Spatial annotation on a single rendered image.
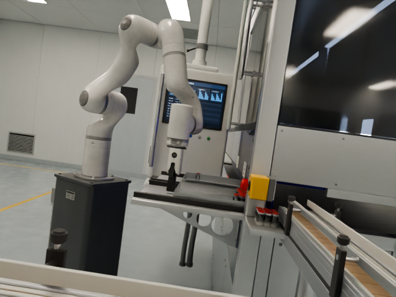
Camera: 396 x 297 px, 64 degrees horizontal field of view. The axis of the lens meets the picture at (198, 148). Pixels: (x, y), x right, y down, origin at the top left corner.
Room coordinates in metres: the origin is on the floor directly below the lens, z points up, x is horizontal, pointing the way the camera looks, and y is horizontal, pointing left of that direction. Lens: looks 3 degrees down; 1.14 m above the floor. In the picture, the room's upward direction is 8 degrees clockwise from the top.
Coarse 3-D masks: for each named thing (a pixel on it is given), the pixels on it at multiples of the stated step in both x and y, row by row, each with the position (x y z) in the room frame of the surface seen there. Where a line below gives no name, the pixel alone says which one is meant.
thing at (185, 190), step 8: (184, 184) 1.40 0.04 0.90; (192, 184) 1.40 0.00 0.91; (200, 184) 1.40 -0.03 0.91; (176, 192) 1.14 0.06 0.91; (184, 192) 1.33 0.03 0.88; (192, 192) 1.35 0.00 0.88; (200, 192) 1.38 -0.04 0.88; (208, 192) 1.39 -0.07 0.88; (216, 192) 1.39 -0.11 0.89; (224, 192) 1.39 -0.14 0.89; (232, 192) 1.39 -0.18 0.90; (208, 200) 1.14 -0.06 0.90; (216, 200) 1.14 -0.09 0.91; (224, 200) 1.14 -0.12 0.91; (232, 200) 1.14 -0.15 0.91
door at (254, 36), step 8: (256, 24) 1.77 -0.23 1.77; (256, 32) 1.70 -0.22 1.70; (256, 40) 1.64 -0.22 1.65; (256, 48) 1.58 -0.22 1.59; (248, 56) 2.02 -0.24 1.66; (248, 64) 1.93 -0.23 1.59; (248, 80) 1.78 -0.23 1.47; (248, 88) 1.71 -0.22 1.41; (248, 96) 1.65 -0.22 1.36; (248, 104) 1.59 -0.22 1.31; (240, 112) 1.99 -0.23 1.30; (240, 120) 1.90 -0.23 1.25
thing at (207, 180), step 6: (186, 174) 1.70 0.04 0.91; (192, 174) 1.74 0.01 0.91; (204, 174) 1.73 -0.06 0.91; (192, 180) 1.48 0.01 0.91; (204, 180) 1.73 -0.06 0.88; (210, 180) 1.73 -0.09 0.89; (216, 180) 1.73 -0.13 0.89; (222, 180) 1.73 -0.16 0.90; (228, 180) 1.73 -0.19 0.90; (234, 180) 1.73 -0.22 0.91; (240, 180) 1.73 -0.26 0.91; (222, 186) 1.47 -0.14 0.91; (228, 186) 1.47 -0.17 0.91; (234, 186) 1.47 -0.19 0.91
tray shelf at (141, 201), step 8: (160, 176) 1.68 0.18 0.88; (168, 176) 1.72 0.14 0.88; (152, 192) 1.25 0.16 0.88; (160, 192) 1.27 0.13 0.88; (168, 192) 1.29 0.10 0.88; (136, 200) 1.10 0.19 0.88; (144, 200) 1.10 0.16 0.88; (152, 200) 1.11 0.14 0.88; (160, 208) 1.09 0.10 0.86; (168, 208) 1.09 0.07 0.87; (176, 208) 1.09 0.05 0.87; (184, 208) 1.09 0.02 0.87; (192, 208) 1.09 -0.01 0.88; (200, 208) 1.10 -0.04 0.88; (208, 208) 1.11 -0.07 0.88; (224, 216) 1.08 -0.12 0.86; (232, 216) 1.08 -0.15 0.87; (240, 216) 1.08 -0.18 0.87
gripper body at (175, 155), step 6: (174, 150) 1.16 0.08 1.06; (180, 150) 1.16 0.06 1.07; (174, 156) 1.17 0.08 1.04; (180, 156) 1.16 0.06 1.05; (168, 162) 1.16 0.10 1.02; (174, 162) 1.15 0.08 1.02; (180, 162) 1.16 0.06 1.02; (168, 168) 1.15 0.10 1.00; (174, 168) 1.15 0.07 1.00; (180, 168) 1.18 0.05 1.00
